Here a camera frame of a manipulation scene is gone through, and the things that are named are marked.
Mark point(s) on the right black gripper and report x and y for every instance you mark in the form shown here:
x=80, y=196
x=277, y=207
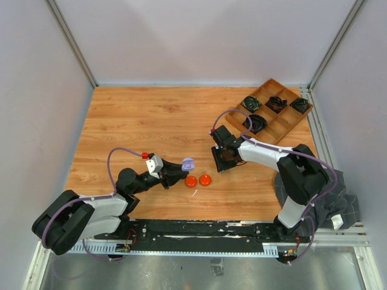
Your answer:
x=221, y=165

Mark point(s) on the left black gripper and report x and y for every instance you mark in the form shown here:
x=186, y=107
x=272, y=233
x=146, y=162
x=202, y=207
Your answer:
x=169, y=175

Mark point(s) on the purple earbud case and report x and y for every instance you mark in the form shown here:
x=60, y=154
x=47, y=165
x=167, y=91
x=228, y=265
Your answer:
x=188, y=164

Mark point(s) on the orange earbud case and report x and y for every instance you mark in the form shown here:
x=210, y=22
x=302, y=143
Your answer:
x=205, y=180
x=190, y=181

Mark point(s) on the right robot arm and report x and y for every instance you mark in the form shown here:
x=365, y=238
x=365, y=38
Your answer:
x=303, y=177

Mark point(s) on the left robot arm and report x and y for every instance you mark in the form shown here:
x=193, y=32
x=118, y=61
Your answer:
x=72, y=217

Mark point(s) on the rolled dark belt lower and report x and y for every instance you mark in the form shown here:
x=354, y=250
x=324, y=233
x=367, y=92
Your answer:
x=257, y=123

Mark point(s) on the rolled dark belt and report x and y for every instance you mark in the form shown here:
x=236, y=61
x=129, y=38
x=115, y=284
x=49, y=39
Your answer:
x=276, y=104
x=257, y=123
x=301, y=105

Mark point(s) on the rolled green patterned belt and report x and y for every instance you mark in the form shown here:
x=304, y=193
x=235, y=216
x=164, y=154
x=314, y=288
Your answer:
x=251, y=103

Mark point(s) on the rolled dark belt top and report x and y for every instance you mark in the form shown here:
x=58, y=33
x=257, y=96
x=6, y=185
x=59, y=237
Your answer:
x=276, y=104

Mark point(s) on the wooden divided tray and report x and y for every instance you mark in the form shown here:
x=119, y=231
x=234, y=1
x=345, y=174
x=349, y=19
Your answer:
x=287, y=128

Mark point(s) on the rolled dark belt right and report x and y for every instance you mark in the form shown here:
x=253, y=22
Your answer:
x=301, y=105

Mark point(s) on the grey checked cloth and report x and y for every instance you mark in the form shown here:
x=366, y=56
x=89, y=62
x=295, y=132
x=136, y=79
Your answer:
x=337, y=210

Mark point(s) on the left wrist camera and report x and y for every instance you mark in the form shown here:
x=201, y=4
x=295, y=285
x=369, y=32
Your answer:
x=154, y=166

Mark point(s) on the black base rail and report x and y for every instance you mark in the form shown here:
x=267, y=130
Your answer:
x=196, y=236

